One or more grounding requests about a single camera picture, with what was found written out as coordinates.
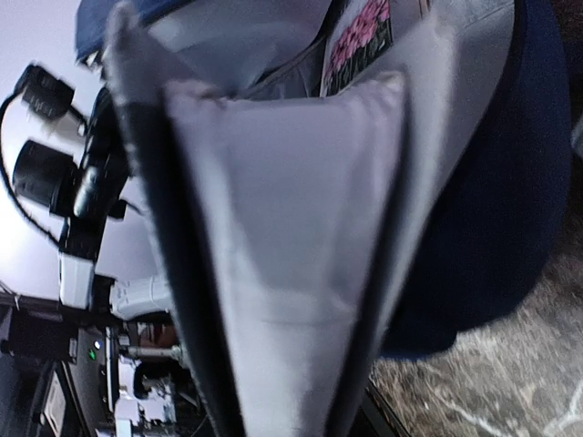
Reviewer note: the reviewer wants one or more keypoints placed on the navy blue student backpack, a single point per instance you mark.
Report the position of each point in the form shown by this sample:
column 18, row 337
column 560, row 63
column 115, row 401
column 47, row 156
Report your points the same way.
column 484, row 173

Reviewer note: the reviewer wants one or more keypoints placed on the white designer fate book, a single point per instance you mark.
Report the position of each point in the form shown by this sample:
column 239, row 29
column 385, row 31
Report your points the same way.
column 359, row 32

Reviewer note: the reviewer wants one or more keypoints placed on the grey ianra magazine book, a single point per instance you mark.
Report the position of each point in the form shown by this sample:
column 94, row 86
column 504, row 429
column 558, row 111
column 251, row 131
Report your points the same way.
column 266, row 218

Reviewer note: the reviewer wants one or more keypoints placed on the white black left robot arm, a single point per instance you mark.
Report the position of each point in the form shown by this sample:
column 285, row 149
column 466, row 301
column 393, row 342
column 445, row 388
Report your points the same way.
column 86, row 194

